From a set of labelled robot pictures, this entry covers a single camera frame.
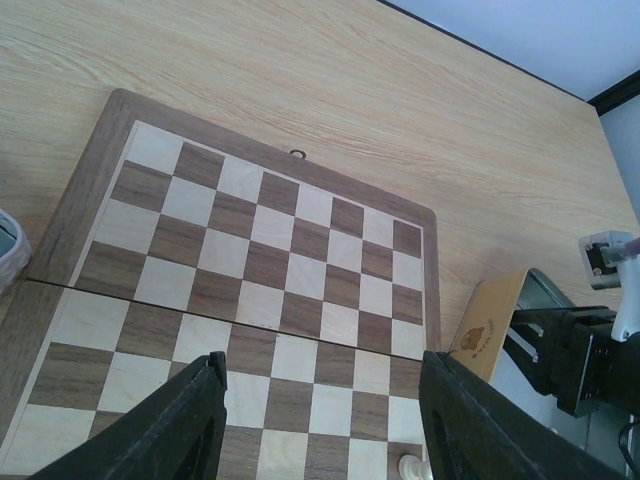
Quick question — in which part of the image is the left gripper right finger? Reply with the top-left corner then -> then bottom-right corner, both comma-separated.
419,351 -> 625,479

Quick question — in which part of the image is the gold tin with light pieces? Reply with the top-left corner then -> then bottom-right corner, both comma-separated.
450,268 -> 574,383

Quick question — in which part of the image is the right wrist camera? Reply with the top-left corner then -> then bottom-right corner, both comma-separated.
578,231 -> 639,290

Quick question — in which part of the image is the wooden chess board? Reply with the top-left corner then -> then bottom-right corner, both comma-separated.
1,90 -> 440,479

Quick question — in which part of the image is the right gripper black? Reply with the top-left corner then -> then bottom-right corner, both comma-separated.
504,306 -> 630,418

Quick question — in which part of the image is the silver tin with dark pieces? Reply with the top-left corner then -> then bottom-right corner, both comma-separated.
0,210 -> 32,297

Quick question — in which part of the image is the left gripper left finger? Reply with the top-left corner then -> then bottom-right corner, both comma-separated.
31,351 -> 227,479

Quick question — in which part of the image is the light chess piece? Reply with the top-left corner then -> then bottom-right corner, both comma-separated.
398,454 -> 433,480

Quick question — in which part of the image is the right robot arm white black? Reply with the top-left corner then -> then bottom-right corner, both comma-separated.
504,255 -> 639,418

